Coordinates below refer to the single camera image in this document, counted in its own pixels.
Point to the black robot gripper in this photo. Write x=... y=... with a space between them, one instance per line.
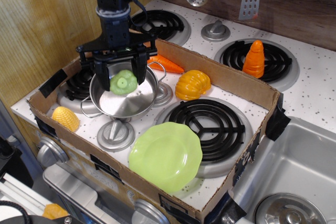
x=117 y=42

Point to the green toy broccoli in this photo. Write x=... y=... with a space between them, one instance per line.
x=124 y=82

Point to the small steel pot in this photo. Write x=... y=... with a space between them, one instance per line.
x=127 y=106

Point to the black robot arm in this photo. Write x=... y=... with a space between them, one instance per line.
x=116 y=43

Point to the silver stove knob middle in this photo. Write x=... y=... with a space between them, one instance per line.
x=164 y=95

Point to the black front left burner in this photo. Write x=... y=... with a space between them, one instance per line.
x=74 y=93

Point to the black burner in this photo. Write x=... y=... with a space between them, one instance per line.
x=74 y=93
x=281 y=67
x=223 y=130
x=164 y=24

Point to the black rear left burner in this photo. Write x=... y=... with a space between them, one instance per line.
x=164 y=24

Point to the silver stove knob front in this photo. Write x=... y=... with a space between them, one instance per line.
x=115 y=136

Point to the orange toy pumpkin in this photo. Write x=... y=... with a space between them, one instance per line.
x=191 y=85

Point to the yellow toy corn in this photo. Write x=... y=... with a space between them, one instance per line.
x=66 y=118

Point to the light green plastic plate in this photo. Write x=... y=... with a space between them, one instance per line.
x=167 y=155

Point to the silver oven knob left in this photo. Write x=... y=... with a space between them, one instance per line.
x=50 y=153

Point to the silver oven knob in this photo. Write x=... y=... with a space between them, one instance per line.
x=50 y=153
x=146 y=213

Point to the black front right burner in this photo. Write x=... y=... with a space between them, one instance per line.
x=223 y=130

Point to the orange toy cone carrot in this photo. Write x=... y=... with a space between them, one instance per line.
x=254 y=63

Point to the metal toy spatula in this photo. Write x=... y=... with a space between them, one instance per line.
x=248 y=9

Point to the silver oven knob right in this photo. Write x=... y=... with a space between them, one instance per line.
x=146 y=213

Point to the black rear right burner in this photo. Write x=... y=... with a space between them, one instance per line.
x=281 y=67

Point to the yellow toy food piece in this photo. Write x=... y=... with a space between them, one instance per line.
x=54 y=211

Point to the cardboard fence box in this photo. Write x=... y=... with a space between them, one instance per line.
x=202 y=199

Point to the steel toy sink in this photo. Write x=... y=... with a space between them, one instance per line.
x=301 y=161

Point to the silver sink drain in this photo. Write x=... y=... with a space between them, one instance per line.
x=287 y=208

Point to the silver oven door handle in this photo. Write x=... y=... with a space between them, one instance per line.
x=78 y=198

